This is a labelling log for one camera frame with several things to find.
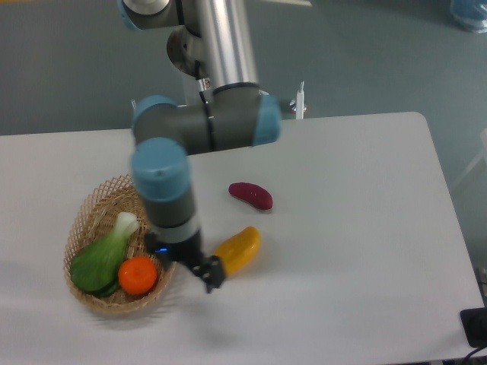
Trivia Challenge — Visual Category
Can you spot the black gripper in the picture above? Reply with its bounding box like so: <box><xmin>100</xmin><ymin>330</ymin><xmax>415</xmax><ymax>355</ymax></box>
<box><xmin>144</xmin><ymin>229</ymin><xmax>225</xmax><ymax>294</ymax></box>

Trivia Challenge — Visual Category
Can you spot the orange toy fruit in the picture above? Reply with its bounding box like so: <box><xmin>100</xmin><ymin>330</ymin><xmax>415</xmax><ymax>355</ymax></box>
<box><xmin>118</xmin><ymin>256</ymin><xmax>158</xmax><ymax>296</ymax></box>

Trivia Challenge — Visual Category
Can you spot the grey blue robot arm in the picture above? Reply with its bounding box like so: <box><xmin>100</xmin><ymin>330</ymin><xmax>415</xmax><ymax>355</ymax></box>
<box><xmin>118</xmin><ymin>1</ymin><xmax>282</xmax><ymax>290</ymax></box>

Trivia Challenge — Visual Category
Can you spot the woven wicker basket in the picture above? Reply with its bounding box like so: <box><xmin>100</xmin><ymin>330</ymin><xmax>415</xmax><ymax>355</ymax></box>
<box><xmin>63</xmin><ymin>175</ymin><xmax>176</xmax><ymax>315</ymax></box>

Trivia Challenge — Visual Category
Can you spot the yellow mango toy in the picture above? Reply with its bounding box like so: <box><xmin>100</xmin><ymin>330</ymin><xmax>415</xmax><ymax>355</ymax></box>
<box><xmin>214</xmin><ymin>226</ymin><xmax>262</xmax><ymax>276</ymax></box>

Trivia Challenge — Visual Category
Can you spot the purple sweet potato toy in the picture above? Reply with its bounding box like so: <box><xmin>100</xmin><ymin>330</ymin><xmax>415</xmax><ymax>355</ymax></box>
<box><xmin>228</xmin><ymin>182</ymin><xmax>273</xmax><ymax>211</ymax></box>

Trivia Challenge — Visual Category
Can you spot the green bok choy toy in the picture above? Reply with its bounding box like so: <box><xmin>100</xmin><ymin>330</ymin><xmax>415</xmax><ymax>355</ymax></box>
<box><xmin>69</xmin><ymin>212</ymin><xmax>139</xmax><ymax>297</ymax></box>

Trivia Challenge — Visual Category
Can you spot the black device at edge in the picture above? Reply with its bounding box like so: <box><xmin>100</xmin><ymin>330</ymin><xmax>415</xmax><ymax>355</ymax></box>
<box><xmin>460</xmin><ymin>307</ymin><xmax>486</xmax><ymax>348</ymax></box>

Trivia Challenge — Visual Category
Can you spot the blue bag in corner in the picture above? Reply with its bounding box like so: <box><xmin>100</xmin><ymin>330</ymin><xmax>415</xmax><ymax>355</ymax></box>
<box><xmin>450</xmin><ymin>0</ymin><xmax>486</xmax><ymax>33</ymax></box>

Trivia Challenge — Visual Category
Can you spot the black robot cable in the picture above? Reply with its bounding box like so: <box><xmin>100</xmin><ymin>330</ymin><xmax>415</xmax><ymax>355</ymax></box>
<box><xmin>193</xmin><ymin>59</ymin><xmax>209</xmax><ymax>104</ymax></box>

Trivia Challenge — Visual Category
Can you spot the white frame at right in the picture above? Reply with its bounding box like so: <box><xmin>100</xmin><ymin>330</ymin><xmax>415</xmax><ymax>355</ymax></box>
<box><xmin>450</xmin><ymin>129</ymin><xmax>486</xmax><ymax>198</ymax></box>

